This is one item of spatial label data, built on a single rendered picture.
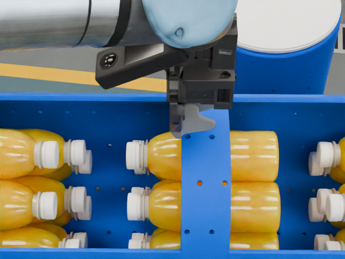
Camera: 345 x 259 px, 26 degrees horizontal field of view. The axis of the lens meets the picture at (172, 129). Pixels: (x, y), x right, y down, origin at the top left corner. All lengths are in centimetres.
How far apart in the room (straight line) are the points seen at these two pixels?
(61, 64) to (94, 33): 226
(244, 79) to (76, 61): 143
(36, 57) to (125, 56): 197
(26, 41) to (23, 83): 223
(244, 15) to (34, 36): 95
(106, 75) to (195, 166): 19
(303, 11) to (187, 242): 63
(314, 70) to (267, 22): 13
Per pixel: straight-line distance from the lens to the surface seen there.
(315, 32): 144
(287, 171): 127
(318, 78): 152
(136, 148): 105
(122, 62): 88
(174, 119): 92
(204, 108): 100
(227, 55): 87
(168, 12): 55
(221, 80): 88
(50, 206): 106
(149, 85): 271
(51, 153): 106
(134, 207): 105
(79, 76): 276
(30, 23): 53
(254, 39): 141
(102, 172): 126
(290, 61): 142
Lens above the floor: 202
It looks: 52 degrees down
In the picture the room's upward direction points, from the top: straight up
